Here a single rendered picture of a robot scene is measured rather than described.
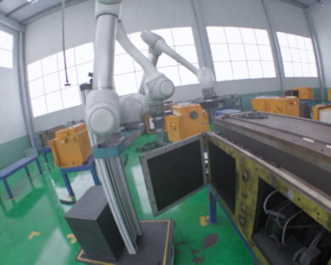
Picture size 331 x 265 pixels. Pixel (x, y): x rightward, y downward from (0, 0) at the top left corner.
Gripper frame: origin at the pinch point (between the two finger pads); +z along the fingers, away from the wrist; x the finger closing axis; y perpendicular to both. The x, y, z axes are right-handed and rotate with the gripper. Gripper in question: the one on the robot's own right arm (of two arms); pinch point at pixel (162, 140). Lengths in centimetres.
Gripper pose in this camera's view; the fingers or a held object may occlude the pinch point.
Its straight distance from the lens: 103.5
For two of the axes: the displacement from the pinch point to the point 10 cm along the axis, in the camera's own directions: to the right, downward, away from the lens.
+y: -9.8, 1.4, 1.2
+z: 1.6, 9.7, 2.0
